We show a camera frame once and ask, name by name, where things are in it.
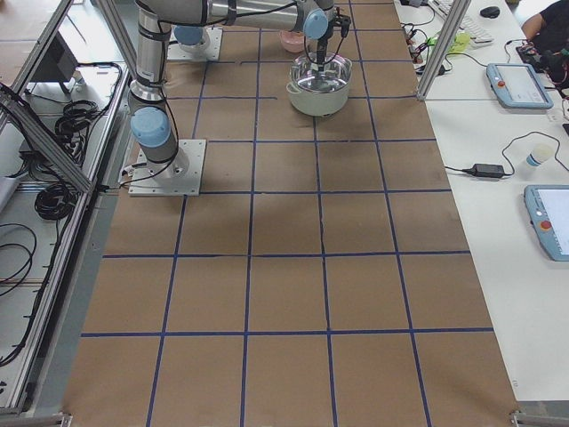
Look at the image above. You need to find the blue teach pendant near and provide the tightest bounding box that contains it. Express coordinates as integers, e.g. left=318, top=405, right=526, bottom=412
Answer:
left=524, top=184, right=568, bottom=262

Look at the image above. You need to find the paper cup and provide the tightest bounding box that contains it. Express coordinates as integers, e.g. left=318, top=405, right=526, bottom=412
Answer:
left=525, top=143, right=555, bottom=167

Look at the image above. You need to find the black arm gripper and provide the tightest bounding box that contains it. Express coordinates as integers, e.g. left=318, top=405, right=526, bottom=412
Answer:
left=316, top=12, right=351, bottom=72

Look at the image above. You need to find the white keyboard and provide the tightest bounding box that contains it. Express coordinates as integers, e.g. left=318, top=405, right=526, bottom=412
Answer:
left=429, top=0, right=494, bottom=47

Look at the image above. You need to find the aluminium frame rail left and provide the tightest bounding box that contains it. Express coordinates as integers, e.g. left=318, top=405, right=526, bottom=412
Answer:
left=1, top=84, right=93, bottom=193

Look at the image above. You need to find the glass pot lid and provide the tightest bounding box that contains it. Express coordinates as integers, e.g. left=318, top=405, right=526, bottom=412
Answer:
left=289, top=52, right=352, bottom=93

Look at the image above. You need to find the person in black shirt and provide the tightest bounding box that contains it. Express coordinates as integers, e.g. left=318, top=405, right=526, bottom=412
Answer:
left=522, top=0, right=568, bottom=89

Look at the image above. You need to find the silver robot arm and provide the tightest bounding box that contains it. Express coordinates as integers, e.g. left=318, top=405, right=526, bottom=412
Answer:
left=164, top=30, right=317, bottom=193

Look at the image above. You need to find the black power brick on desk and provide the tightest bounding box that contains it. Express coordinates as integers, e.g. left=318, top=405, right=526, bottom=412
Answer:
left=461, top=164, right=507, bottom=179

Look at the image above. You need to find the blue teach pendant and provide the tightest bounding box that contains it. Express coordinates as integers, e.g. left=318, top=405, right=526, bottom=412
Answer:
left=524, top=184, right=568, bottom=262
left=485, top=63, right=553, bottom=109

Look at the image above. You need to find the blue teach pendant far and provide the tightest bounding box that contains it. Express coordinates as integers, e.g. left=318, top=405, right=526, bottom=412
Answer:
left=485, top=63, right=553, bottom=109

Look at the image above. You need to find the coiled black cable bundle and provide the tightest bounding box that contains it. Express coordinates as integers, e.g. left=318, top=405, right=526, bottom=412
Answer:
left=34, top=100, right=108, bottom=222

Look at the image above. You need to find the aluminium frame post right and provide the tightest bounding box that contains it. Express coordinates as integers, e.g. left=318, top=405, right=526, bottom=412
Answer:
left=416, top=0, right=470, bottom=101

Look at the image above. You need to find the pale green cooking pot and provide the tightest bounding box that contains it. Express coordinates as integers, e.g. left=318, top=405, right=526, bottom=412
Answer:
left=286, top=77, right=350, bottom=117

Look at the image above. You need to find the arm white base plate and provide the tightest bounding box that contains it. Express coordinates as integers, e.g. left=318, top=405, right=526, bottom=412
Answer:
left=128, top=139, right=206, bottom=197
left=168, top=26, right=223, bottom=62

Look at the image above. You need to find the black computer mouse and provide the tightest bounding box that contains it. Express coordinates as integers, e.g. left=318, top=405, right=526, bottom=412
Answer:
left=479, top=5, right=501, bottom=19

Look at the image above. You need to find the pink plastic bowl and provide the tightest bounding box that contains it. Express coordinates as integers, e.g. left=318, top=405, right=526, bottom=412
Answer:
left=279, top=31, right=304, bottom=53

